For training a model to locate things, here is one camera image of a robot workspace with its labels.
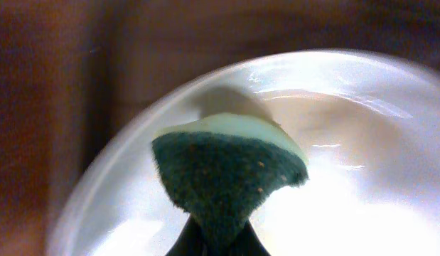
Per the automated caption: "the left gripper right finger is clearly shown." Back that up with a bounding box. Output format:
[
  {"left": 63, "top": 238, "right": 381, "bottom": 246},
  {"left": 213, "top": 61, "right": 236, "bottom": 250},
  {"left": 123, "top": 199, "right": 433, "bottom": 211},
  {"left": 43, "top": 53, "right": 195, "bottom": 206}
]
[{"left": 226, "top": 221, "right": 270, "bottom": 256}]

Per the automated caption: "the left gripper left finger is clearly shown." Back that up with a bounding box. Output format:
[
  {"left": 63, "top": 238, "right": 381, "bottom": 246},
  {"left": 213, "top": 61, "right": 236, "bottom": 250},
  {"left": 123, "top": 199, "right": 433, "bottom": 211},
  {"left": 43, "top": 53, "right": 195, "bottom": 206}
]
[{"left": 166, "top": 216, "right": 205, "bottom": 256}]

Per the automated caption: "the green scrubbing sponge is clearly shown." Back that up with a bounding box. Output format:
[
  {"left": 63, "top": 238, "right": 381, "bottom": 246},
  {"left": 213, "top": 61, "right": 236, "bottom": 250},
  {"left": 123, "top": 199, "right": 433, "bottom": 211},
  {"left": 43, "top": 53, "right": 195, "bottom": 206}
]
[{"left": 151, "top": 113, "right": 308, "bottom": 250}]

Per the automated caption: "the white plate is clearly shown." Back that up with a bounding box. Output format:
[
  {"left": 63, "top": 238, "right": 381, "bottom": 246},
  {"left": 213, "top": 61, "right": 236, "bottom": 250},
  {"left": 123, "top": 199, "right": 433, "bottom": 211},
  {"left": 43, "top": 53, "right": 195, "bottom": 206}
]
[{"left": 47, "top": 50, "right": 440, "bottom": 255}]

